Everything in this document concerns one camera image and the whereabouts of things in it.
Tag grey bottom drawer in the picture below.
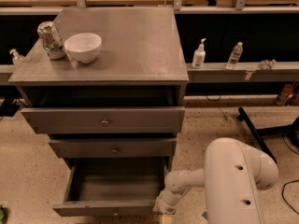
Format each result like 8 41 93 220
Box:
53 157 167 217

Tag grey drawer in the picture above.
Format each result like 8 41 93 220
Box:
50 138 176 159
53 157 167 217
21 107 185 134

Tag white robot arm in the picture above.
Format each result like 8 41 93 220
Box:
153 138 278 224

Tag grey middle drawer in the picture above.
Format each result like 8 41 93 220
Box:
50 138 176 159

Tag grey top drawer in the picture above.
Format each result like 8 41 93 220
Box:
21 107 185 134

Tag grey wooden drawer cabinet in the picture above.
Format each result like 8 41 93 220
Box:
8 7 190 173

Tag black stand base leg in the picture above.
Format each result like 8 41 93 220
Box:
238 107 276 161

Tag green object at floor edge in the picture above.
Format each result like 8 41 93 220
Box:
0 205 6 224

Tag white pump lotion bottle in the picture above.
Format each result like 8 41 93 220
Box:
192 38 206 68

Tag orange spray can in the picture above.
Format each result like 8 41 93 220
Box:
275 84 293 105

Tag clear plastic water bottle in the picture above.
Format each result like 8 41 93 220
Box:
225 42 243 69

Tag crumpled clear plastic wrap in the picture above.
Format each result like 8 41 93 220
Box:
260 60 276 70

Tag white ceramic bowl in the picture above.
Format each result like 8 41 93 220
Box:
64 33 102 63

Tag green labelled drink can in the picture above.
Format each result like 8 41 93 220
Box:
37 21 65 60

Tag clear pump sanitizer bottle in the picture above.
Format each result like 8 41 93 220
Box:
9 49 24 65

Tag black cable on floor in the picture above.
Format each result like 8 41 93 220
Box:
281 179 299 217

